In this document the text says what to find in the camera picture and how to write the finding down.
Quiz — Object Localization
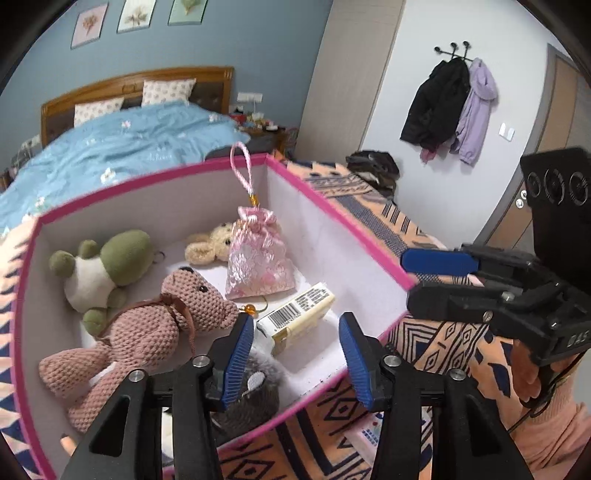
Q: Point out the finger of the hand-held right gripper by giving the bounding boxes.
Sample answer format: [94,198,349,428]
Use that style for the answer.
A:
[399,244,536,278]
[406,281,523,325]

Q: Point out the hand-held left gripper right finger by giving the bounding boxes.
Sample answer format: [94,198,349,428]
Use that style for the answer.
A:
[338,311,536,480]

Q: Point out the black wall coat hooks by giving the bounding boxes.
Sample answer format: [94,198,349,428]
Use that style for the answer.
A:
[434,41,473,62]

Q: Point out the pink botanical wall picture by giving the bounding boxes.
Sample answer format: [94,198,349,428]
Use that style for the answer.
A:
[71,2,110,50]

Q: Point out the cream box with barcode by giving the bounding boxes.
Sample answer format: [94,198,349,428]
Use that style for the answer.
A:
[255,282,336,357]

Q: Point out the green and white plush toy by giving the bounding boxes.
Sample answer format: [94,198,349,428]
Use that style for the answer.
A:
[49,229,167,339]

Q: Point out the pink cardboard box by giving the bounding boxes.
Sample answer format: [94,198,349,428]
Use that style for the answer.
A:
[11,153,419,480]

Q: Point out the green botanical wall picture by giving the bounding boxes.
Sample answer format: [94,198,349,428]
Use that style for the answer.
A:
[168,0,206,27]

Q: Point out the lilac jacket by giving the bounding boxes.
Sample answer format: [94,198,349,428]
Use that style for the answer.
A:
[449,58,500,166]

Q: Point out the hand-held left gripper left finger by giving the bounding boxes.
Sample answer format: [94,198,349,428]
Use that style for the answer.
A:
[60,313,256,480]

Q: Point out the pink knitted teddy bear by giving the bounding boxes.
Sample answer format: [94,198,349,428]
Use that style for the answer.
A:
[38,267,242,435]

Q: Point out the person's right hand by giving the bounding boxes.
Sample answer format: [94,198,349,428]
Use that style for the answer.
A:
[510,339,555,409]

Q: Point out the wooden nightstand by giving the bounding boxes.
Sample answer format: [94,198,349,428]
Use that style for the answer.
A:
[240,124,297,158]

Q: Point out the grey fluffy plush toy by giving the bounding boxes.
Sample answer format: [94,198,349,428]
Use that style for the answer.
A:
[210,348,290,438]

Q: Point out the white printed packet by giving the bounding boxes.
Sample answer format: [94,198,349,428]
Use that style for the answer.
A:
[344,410,387,463]

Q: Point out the thin black gripper cord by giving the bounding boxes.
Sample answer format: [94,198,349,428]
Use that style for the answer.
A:
[508,351,583,435]

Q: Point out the wooden bed headboard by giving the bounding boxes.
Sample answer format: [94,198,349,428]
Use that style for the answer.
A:
[41,66,235,149]

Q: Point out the blue floral duvet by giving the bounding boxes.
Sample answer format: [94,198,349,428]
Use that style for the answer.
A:
[0,100,253,237]

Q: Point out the black jacket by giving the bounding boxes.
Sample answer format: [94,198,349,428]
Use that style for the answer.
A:
[399,58,472,164]

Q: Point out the small items beside bed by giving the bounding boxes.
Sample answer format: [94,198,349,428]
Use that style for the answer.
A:
[6,135,43,186]

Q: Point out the small items on nightstand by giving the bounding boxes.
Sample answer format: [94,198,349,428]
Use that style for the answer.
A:
[228,106,283,134]

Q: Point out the white dotted pillow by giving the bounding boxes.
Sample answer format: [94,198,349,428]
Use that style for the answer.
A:
[141,78,197,108]
[74,97,125,128]

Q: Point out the pink brocade sachet pouch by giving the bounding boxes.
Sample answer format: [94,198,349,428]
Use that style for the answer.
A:
[225,141,296,302]

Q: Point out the person's right forearm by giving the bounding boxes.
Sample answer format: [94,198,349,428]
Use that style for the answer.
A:
[510,351,591,472]

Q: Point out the dark bag on floor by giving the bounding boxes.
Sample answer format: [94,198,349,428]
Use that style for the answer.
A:
[345,150,400,200]

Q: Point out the wooden door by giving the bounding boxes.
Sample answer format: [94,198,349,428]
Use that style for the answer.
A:
[471,44,591,253]

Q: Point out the cream botanical wall picture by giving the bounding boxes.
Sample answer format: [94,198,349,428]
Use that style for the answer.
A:
[116,0,153,34]

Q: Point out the small cream plush bear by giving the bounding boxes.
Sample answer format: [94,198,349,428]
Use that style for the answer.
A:
[185,222,239,267]

